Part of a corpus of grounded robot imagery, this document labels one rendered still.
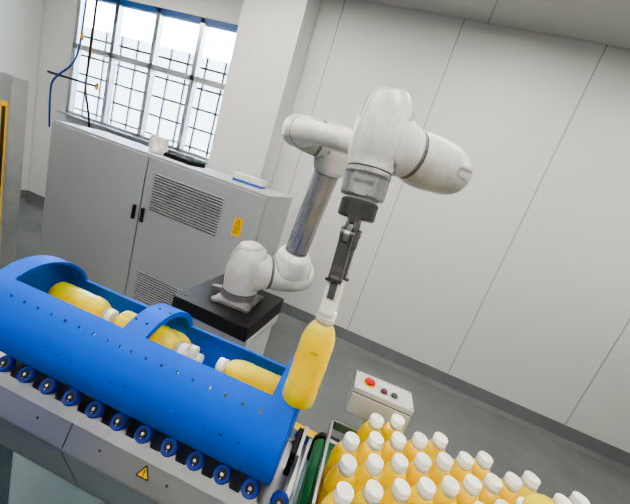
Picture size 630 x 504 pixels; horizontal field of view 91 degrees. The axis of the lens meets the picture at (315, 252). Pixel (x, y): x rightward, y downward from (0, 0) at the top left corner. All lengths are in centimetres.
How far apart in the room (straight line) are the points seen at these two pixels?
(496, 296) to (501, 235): 61
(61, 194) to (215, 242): 163
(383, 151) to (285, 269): 86
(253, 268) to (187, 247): 144
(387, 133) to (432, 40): 309
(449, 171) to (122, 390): 87
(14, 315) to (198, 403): 53
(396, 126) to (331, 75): 309
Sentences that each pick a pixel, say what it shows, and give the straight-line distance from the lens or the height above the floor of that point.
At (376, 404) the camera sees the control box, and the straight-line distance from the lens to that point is 113.
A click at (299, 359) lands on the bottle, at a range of 66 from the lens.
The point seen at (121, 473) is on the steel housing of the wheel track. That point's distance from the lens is 107.
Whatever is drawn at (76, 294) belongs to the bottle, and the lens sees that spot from 118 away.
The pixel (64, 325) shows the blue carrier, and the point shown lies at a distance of 99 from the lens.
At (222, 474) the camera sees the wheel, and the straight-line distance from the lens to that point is 94.
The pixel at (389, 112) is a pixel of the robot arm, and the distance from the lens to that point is 61.
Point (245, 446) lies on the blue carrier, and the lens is 81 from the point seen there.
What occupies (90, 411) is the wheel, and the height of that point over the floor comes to 96.
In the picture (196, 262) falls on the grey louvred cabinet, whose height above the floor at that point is 75.
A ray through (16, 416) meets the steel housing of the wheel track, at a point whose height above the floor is 86.
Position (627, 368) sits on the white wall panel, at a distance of 417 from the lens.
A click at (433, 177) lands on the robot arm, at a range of 68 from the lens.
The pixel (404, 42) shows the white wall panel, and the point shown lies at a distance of 368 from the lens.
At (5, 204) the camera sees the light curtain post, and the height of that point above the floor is 119.
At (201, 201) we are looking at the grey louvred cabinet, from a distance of 258.
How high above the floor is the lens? 170
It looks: 14 degrees down
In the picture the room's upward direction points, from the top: 18 degrees clockwise
